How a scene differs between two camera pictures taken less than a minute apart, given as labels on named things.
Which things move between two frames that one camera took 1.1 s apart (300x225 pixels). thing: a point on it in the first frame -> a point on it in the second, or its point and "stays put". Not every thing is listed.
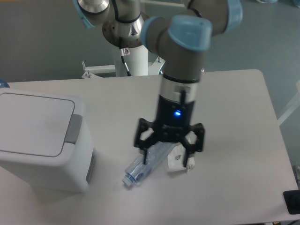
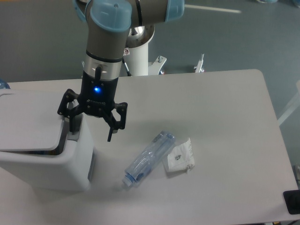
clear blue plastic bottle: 137,171 stays put
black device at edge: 292,198 stays put
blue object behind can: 3,84 stays put
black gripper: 172,123 -> 97,97
